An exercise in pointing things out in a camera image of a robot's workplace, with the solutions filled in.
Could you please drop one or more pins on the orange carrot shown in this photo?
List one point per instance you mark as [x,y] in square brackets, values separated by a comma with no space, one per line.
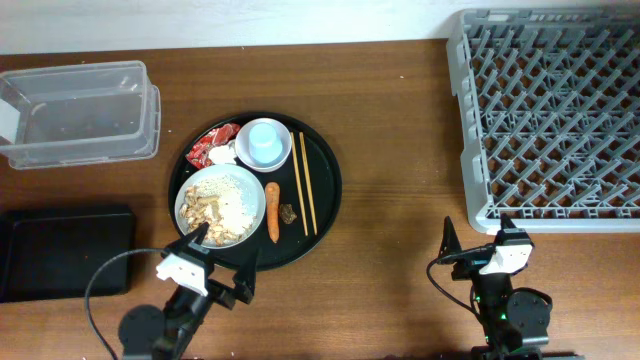
[272,195]

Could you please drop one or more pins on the red snack wrapper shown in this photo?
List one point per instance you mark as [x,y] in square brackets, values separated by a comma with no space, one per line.
[198,154]

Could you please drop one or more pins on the left wooden chopstick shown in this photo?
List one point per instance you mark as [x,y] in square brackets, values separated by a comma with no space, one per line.
[298,184]

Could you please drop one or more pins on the black rectangular bin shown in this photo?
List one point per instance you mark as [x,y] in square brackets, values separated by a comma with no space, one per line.
[53,253]

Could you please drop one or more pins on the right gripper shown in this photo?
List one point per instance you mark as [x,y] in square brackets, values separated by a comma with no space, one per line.
[451,250]

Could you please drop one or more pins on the pink white bowl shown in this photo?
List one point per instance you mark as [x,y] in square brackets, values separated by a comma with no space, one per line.
[242,145]

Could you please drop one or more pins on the wooden chopstick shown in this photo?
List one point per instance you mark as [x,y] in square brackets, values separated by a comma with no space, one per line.
[298,184]
[308,182]

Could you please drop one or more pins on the clear plastic bin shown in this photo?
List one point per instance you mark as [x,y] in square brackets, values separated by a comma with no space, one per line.
[82,115]

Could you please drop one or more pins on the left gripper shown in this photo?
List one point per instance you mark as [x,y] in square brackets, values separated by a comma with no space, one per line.
[244,281]

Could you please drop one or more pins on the rice and food scraps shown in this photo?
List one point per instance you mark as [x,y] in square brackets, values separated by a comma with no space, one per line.
[218,202]

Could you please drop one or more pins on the round black tray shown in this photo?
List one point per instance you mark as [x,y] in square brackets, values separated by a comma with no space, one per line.
[327,191]

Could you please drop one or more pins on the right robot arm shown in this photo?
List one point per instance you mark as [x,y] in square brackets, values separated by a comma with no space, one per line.
[514,320]

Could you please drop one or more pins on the right wooden chopstick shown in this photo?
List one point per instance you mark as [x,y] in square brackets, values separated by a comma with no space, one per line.
[308,182]

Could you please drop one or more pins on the brown food chunk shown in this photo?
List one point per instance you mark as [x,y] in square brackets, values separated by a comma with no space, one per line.
[287,213]

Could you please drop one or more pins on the grey plate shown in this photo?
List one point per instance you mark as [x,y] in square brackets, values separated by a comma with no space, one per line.
[253,193]

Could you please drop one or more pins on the light blue cup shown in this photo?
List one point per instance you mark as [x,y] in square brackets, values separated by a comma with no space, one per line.
[264,143]

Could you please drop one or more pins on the grey dishwasher rack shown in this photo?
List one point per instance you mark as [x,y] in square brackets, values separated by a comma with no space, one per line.
[549,105]

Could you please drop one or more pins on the white label on bin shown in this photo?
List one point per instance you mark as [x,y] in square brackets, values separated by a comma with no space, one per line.
[9,121]

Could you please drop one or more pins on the crumpled white tissue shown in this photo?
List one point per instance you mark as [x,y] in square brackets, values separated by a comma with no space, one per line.
[223,154]

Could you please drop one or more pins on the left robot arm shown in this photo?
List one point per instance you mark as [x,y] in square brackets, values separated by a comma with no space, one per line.
[147,332]

